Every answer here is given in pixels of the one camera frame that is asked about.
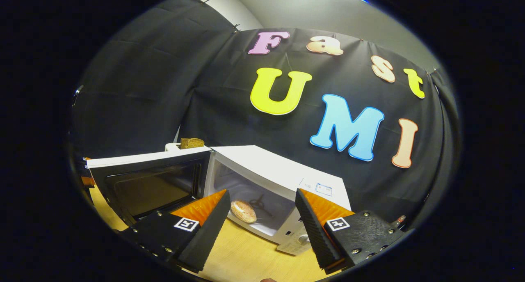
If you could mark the white microwave oven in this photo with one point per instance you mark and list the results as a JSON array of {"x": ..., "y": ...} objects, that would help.
[{"x": 266, "y": 163}]

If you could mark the clear plastic bottle red label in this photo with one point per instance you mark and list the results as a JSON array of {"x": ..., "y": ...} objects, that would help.
[{"x": 400, "y": 220}]

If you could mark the round sesame bread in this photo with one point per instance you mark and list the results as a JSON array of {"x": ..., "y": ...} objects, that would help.
[{"x": 244, "y": 211}]

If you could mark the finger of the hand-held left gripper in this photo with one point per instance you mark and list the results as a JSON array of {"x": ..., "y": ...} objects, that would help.
[{"x": 88, "y": 181}]

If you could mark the white toaster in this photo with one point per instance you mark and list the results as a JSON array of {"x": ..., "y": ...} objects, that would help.
[{"x": 172, "y": 147}]

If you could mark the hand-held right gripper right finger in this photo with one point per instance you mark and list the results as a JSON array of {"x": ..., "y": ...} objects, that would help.
[{"x": 316, "y": 237}]

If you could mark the brown bread slice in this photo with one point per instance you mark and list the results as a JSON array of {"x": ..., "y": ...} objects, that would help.
[{"x": 192, "y": 143}]

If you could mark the black backdrop cloth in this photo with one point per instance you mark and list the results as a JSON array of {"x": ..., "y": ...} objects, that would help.
[{"x": 164, "y": 89}]

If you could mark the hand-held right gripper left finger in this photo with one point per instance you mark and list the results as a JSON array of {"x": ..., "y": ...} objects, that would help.
[{"x": 211, "y": 232}]

